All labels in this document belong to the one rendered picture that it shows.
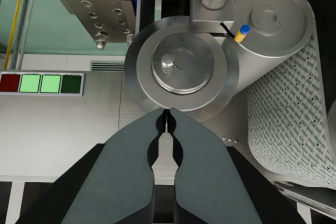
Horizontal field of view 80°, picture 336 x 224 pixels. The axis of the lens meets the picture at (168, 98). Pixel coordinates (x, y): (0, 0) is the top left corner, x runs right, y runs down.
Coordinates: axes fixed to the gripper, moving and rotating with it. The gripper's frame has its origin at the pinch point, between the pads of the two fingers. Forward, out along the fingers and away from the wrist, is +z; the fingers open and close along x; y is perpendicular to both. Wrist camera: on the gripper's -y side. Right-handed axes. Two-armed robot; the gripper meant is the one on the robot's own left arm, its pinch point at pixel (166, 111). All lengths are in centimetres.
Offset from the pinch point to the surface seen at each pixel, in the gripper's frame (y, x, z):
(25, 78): 16, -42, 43
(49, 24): 30, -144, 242
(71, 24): 29, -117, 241
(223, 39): -1.4, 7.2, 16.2
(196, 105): 5.2, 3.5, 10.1
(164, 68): 0.5, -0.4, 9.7
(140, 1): -5.6, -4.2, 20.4
